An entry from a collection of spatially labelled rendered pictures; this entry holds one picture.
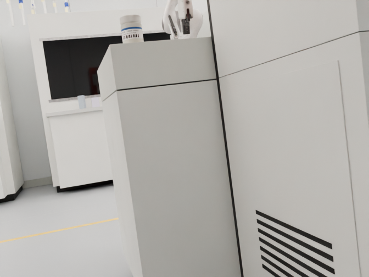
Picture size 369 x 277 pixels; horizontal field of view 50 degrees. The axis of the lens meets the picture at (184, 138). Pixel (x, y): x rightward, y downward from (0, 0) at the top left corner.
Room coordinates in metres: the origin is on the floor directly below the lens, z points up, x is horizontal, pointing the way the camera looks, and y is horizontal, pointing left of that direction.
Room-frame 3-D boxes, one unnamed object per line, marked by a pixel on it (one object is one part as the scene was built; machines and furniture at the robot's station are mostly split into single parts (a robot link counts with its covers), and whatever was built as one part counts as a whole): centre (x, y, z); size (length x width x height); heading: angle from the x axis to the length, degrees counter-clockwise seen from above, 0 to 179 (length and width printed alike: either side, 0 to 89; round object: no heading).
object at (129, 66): (1.62, 0.11, 0.89); 0.62 x 0.35 x 0.14; 16
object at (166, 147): (1.71, -0.18, 0.41); 0.96 x 0.64 x 0.82; 106
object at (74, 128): (4.91, 0.75, 1.00); 1.80 x 1.08 x 2.00; 106
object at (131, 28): (1.35, 0.13, 1.01); 0.07 x 0.07 x 0.10
